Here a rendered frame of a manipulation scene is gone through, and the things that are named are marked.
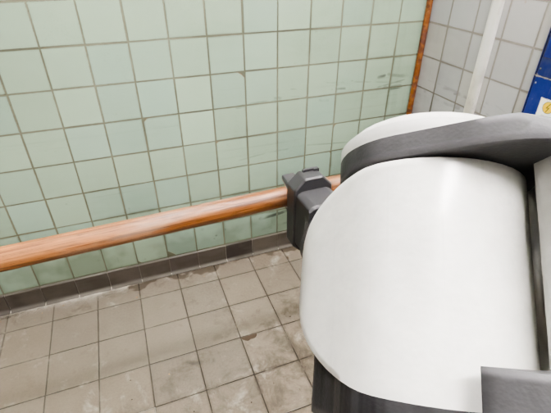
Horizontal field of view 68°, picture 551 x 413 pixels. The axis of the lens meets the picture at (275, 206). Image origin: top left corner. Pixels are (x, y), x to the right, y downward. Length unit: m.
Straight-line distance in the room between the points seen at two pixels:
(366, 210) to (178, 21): 1.65
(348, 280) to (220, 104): 1.75
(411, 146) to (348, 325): 0.07
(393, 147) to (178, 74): 1.68
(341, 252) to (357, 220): 0.02
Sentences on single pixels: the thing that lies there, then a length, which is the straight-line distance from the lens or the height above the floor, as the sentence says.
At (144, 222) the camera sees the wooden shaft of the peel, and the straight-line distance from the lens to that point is 0.55.
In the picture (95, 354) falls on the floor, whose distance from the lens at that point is 2.04.
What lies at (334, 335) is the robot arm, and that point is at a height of 1.38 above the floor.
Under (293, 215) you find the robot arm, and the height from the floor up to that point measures 1.20.
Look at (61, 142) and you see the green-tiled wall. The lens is 1.90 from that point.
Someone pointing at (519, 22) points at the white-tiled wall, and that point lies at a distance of 1.90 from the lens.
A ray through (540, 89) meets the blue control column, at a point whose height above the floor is 1.05.
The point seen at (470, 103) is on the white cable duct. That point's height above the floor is 0.90.
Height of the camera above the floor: 1.51
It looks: 33 degrees down
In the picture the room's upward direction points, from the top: straight up
